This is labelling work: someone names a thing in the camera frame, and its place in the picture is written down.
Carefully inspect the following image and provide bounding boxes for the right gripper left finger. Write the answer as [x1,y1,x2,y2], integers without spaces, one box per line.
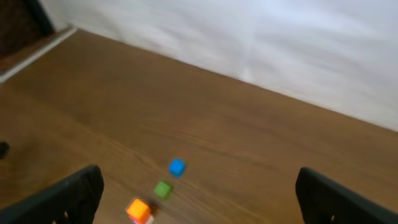
[0,164,105,224]

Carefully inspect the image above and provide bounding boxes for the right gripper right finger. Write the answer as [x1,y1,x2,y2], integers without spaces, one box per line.
[295,167,398,224]

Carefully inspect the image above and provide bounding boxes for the orange cube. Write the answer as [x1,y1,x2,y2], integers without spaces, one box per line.
[126,198,153,223]

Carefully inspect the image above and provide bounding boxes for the blue cube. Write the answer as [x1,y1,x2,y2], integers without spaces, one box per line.
[168,157,187,179]

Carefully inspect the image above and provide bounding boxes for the green cube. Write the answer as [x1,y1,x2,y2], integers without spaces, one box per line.
[154,180,174,200]

